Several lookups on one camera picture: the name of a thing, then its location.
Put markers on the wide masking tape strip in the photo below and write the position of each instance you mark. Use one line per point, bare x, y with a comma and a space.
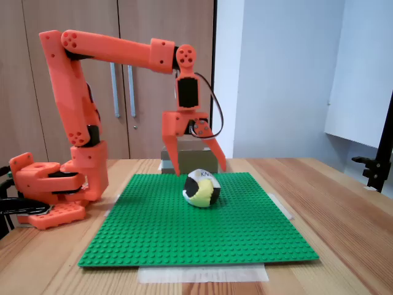
202, 274

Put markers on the black camera stand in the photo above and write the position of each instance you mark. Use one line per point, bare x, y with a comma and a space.
373, 172

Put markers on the brown wooden cabinet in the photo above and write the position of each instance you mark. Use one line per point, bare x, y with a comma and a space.
153, 18

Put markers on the green studded baseplate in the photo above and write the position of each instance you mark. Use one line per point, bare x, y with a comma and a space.
199, 233

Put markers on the white wall panel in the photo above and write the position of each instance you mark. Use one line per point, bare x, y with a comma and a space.
359, 92

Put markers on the open cardboard box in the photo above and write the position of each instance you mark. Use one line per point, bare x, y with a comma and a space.
196, 159

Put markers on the black yellow white soft ball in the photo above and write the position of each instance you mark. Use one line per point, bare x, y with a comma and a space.
201, 192

